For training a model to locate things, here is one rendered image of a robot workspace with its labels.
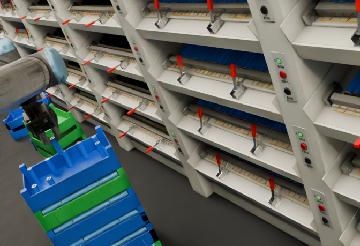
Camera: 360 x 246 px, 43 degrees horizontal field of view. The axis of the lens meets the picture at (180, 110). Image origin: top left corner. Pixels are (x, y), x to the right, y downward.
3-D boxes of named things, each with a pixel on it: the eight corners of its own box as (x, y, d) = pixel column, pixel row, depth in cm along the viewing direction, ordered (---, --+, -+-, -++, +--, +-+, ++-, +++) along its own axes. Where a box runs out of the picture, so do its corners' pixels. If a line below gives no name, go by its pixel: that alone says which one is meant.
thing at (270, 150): (309, 186, 120) (283, 158, 113) (183, 133, 170) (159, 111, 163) (349, 125, 125) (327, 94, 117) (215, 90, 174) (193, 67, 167)
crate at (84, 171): (33, 213, 140) (20, 193, 136) (30, 184, 157) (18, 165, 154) (122, 166, 145) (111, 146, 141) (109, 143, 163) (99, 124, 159)
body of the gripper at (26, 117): (34, 139, 134) (14, 109, 126) (29, 123, 141) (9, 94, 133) (58, 127, 135) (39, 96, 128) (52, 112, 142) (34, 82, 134)
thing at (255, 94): (291, 125, 112) (262, 90, 105) (164, 88, 162) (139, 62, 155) (334, 62, 116) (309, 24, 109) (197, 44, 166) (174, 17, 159)
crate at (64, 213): (45, 232, 143) (33, 213, 139) (41, 201, 161) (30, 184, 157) (132, 186, 148) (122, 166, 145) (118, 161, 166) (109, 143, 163)
